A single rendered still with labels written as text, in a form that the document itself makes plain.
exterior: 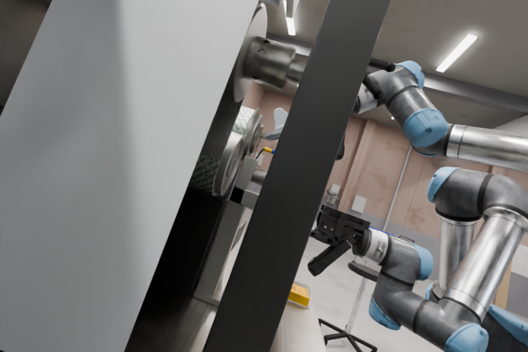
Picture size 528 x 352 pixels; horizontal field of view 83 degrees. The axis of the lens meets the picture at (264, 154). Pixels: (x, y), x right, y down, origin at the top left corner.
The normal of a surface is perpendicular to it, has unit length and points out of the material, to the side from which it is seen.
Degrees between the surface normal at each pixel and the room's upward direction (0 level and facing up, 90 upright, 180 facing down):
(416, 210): 90
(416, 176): 90
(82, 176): 90
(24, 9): 90
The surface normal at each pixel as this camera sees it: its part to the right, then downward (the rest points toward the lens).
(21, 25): 0.94, 0.33
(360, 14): -0.05, -0.11
